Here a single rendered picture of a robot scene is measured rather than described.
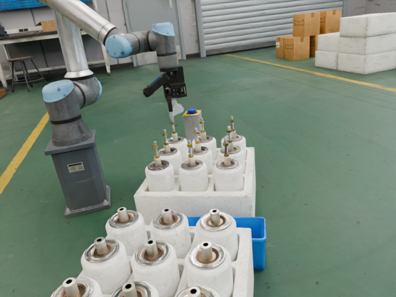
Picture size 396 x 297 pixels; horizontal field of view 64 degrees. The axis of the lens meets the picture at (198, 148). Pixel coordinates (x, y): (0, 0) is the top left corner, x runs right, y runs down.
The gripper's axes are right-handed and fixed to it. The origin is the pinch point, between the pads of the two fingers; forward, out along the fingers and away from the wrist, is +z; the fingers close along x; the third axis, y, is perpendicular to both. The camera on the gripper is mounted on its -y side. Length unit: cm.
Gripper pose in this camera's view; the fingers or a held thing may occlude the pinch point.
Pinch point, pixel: (170, 118)
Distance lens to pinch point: 127.4
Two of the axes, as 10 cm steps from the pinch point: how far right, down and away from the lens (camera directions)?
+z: 1.1, 9.2, 3.8
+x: -1.9, -3.5, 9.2
